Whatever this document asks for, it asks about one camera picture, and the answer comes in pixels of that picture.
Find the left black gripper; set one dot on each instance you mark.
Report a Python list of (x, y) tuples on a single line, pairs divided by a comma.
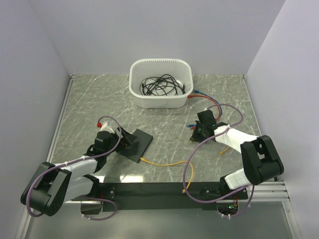
[(128, 138)]

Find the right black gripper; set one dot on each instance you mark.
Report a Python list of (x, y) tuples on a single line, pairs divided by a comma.
[(195, 138)]

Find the black network switch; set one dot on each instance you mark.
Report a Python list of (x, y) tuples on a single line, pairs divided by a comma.
[(136, 150)]

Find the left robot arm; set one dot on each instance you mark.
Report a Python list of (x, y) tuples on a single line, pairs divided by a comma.
[(54, 184)]

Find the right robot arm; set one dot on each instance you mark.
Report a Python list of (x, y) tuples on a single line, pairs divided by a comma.
[(260, 159)]

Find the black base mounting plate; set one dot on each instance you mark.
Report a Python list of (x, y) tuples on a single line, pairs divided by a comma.
[(153, 196)]

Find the white plastic tub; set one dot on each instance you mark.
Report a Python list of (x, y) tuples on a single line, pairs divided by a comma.
[(145, 71)]

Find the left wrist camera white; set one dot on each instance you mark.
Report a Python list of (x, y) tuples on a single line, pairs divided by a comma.
[(105, 126)]

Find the aluminium frame rail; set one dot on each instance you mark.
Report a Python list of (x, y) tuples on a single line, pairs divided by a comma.
[(274, 191)]

